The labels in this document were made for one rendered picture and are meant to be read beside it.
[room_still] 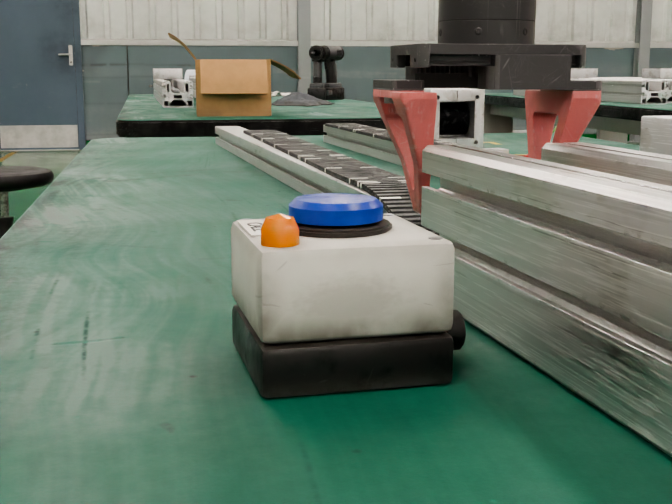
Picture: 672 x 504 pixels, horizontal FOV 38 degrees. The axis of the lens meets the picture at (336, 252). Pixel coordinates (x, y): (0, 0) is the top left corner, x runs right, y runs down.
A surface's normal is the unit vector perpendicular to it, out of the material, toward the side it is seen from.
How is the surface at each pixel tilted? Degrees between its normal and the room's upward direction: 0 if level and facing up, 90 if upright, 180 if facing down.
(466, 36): 90
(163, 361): 0
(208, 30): 90
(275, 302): 90
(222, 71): 63
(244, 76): 69
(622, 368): 90
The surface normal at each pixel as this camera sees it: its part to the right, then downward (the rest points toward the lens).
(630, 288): -0.97, 0.04
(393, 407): 0.00, -0.98
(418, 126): 0.21, 0.52
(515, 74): 0.22, 0.18
